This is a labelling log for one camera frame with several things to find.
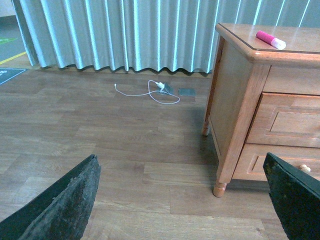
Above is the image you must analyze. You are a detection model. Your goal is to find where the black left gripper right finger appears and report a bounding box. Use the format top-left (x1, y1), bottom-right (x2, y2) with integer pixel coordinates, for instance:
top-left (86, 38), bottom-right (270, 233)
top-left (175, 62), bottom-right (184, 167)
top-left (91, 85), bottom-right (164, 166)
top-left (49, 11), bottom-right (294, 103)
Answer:
top-left (263, 152), bottom-right (320, 240)

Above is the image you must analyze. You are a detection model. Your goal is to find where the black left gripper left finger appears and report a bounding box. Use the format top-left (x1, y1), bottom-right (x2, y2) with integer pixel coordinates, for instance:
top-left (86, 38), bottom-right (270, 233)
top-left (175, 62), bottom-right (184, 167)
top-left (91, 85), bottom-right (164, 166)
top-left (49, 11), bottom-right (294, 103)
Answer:
top-left (0, 154), bottom-right (101, 240)

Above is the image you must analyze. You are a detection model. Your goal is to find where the wooden drawer knob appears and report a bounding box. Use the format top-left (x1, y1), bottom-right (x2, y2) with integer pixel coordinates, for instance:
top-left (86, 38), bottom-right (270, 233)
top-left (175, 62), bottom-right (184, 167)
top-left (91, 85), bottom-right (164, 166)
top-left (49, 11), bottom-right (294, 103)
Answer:
top-left (298, 164), bottom-right (311, 174)

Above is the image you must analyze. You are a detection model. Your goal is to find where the wooden nightstand cabinet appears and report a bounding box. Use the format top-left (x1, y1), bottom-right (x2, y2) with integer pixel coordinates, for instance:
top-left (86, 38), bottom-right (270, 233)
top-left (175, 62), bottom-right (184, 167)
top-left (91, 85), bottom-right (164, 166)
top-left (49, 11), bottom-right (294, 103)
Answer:
top-left (202, 23), bottom-right (320, 197)

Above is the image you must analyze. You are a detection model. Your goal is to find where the dark floor sign mat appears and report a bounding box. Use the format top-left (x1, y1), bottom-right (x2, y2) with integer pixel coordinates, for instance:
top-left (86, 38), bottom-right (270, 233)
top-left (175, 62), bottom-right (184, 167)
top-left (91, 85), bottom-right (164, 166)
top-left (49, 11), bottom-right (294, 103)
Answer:
top-left (0, 67), bottom-right (27, 85)

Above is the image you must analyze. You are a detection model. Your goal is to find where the closed floor socket cover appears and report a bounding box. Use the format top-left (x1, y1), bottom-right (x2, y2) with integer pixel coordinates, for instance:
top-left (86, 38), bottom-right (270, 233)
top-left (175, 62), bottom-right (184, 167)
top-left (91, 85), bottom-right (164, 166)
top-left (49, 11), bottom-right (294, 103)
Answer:
top-left (178, 88), bottom-right (196, 96)

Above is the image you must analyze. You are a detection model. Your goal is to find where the white plug adapter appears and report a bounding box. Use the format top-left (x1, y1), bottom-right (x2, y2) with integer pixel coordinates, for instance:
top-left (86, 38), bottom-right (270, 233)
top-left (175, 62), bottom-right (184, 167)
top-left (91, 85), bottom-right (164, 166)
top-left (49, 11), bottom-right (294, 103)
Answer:
top-left (156, 82), bottom-right (165, 91)

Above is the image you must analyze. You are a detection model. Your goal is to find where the open floor socket box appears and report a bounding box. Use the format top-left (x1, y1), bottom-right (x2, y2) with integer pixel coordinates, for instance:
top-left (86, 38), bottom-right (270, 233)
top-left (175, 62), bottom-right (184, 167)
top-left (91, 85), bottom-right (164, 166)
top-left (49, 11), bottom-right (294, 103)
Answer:
top-left (158, 83), bottom-right (174, 95)

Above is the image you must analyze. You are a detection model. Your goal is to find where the grey-green pleated curtain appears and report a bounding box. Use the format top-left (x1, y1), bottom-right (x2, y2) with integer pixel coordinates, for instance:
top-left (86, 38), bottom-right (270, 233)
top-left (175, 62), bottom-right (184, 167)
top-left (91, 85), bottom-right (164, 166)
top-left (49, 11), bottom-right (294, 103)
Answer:
top-left (12, 0), bottom-right (320, 73)

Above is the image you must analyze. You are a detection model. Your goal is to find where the white charging cable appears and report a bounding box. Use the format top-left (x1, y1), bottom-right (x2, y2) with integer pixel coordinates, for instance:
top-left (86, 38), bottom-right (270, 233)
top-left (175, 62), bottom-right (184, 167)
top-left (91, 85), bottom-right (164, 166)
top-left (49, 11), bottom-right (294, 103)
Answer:
top-left (113, 79), bottom-right (181, 105)

